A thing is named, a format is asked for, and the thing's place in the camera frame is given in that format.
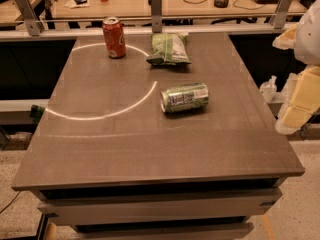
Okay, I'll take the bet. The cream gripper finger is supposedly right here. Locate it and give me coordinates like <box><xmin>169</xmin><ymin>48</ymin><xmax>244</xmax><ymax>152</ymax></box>
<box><xmin>275</xmin><ymin>65</ymin><xmax>320</xmax><ymax>135</ymax></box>
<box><xmin>272</xmin><ymin>24</ymin><xmax>298</xmax><ymax>50</ymax></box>

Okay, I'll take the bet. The green soda can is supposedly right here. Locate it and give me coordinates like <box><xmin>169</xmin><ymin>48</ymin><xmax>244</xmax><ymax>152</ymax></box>
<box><xmin>160</xmin><ymin>83</ymin><xmax>209</xmax><ymax>113</ymax></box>

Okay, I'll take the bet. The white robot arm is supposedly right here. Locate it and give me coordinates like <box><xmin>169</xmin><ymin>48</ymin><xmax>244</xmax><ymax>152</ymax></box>
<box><xmin>272</xmin><ymin>0</ymin><xmax>320</xmax><ymax>135</ymax></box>

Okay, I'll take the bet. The red soda can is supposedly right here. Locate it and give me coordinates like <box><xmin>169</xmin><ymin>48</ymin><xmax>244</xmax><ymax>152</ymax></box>
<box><xmin>102</xmin><ymin>17</ymin><xmax>126</xmax><ymax>58</ymax></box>

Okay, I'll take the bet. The clear plastic bottle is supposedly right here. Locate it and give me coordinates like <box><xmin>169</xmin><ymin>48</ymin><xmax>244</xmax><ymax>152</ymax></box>
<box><xmin>259</xmin><ymin>75</ymin><xmax>277</xmax><ymax>103</ymax></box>

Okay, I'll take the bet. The green chip bag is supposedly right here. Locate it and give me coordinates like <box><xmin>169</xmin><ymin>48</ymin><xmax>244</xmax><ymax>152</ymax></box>
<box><xmin>146</xmin><ymin>32</ymin><xmax>191</xmax><ymax>65</ymax></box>

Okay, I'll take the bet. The green bottle at table edge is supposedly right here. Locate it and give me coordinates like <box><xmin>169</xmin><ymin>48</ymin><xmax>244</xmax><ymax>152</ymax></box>
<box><xmin>30</xmin><ymin>105</ymin><xmax>45</xmax><ymax>123</ymax></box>

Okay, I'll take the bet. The right metal bracket post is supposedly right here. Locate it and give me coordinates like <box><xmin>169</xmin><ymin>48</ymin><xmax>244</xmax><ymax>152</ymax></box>
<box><xmin>270</xmin><ymin>0</ymin><xmax>293</xmax><ymax>29</ymax></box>

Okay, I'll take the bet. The metal bracket post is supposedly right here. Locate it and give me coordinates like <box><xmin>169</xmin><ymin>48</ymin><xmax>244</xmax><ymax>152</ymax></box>
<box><xmin>149</xmin><ymin>0</ymin><xmax>162</xmax><ymax>33</ymax></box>
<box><xmin>270</xmin><ymin>0</ymin><xmax>293</xmax><ymax>29</ymax></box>
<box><xmin>14</xmin><ymin>0</ymin><xmax>44</xmax><ymax>36</ymax></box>

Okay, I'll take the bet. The middle metal bracket post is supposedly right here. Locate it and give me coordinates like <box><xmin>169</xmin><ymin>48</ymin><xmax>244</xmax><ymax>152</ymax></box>
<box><xmin>149</xmin><ymin>0</ymin><xmax>162</xmax><ymax>33</ymax></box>

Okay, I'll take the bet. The left metal bracket post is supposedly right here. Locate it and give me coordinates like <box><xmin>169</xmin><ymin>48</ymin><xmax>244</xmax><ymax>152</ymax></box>
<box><xmin>14</xmin><ymin>0</ymin><xmax>44</xmax><ymax>36</ymax></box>

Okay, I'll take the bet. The black cable on floor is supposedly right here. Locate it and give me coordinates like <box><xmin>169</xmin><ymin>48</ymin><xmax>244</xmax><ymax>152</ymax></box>
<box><xmin>0</xmin><ymin>190</ymin><xmax>22</xmax><ymax>215</ymax></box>

